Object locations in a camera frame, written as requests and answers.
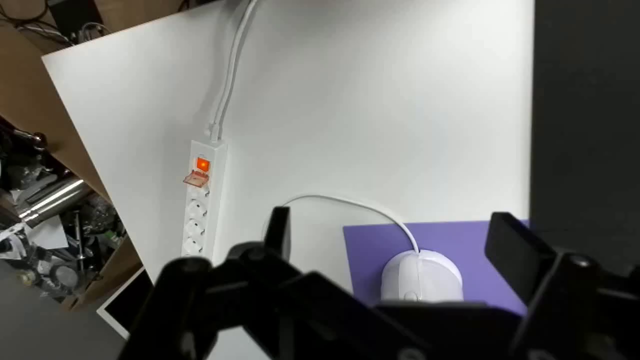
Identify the silver metal flask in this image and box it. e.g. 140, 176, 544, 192
16, 176, 93, 227

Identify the white power strip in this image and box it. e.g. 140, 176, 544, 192
180, 139, 230, 265

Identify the purple mat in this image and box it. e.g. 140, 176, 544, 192
343, 219, 537, 317

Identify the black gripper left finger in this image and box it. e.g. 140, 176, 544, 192
119, 207, 428, 360

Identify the white framed black panel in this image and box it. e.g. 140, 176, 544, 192
96, 266, 157, 338

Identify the white kettle cable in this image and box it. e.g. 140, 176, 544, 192
282, 194, 422, 257

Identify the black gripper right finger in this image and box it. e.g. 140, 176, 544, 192
484, 211, 640, 360

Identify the white electric kettle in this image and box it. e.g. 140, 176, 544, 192
379, 249, 467, 307

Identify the white power strip cable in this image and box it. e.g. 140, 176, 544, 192
209, 0, 260, 145

